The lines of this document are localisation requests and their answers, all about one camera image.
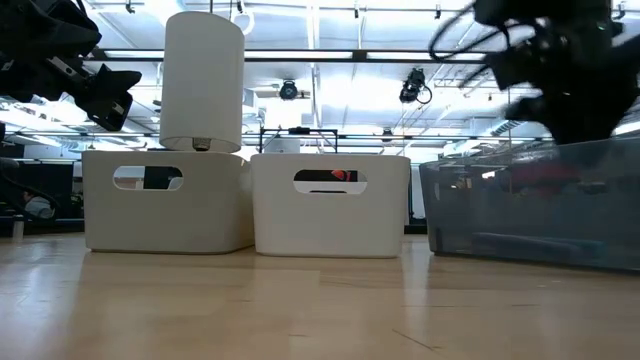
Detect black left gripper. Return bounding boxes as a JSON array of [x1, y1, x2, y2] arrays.
[[44, 54, 143, 132]]

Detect smoky transparent plastic bin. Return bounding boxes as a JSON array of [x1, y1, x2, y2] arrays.
[[418, 137, 640, 272]]

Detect white cylinder container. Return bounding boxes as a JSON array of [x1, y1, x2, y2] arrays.
[[158, 10, 245, 154]]

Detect light grey plastic bin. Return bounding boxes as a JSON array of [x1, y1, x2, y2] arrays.
[[82, 149, 255, 255]]

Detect person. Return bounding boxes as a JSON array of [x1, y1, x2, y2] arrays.
[[22, 189, 56, 221]]

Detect white plastic bin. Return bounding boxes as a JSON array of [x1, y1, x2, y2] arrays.
[[249, 152, 412, 259]]

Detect black camera with cable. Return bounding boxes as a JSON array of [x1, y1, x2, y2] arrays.
[[398, 67, 434, 105]]

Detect round black camera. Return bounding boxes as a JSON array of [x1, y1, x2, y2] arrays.
[[278, 79, 300, 102]]

